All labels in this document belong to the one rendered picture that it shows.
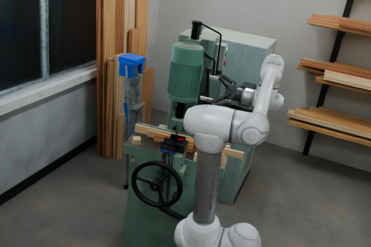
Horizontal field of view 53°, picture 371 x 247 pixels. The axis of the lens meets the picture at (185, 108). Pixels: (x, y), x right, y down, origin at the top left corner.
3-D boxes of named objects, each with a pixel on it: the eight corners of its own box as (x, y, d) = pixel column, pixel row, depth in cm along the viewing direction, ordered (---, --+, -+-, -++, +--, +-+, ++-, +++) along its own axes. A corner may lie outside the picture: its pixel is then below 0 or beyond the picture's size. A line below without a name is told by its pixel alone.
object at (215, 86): (204, 99, 230) (208, 76, 224) (207, 95, 238) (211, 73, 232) (217, 102, 228) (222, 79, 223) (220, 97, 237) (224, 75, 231)
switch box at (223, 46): (211, 69, 233) (216, 44, 226) (214, 65, 242) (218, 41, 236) (221, 71, 231) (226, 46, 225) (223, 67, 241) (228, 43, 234)
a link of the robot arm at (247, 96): (254, 94, 201) (243, 92, 202) (255, 86, 192) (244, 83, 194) (250, 109, 197) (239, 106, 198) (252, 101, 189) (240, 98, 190)
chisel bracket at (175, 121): (169, 132, 219) (170, 119, 216) (175, 123, 232) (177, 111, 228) (181, 135, 218) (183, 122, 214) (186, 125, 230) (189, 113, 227)
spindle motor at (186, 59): (162, 99, 208) (169, 45, 197) (171, 90, 224) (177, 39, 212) (192, 106, 205) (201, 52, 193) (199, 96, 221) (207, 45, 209)
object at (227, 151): (146, 136, 228) (147, 130, 227) (147, 135, 230) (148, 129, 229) (242, 159, 218) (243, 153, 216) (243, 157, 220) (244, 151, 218)
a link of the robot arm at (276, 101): (252, 105, 201) (257, 81, 197) (280, 111, 198) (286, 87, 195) (250, 109, 191) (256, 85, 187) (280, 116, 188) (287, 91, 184)
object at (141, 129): (134, 132, 232) (134, 124, 230) (135, 130, 234) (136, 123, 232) (228, 154, 221) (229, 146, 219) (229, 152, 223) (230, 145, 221)
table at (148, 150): (115, 160, 210) (116, 151, 207) (135, 138, 237) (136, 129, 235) (220, 187, 199) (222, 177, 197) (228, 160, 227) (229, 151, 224)
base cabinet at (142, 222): (120, 263, 249) (127, 173, 222) (149, 211, 302) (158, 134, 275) (184, 283, 241) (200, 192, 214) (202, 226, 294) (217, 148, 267)
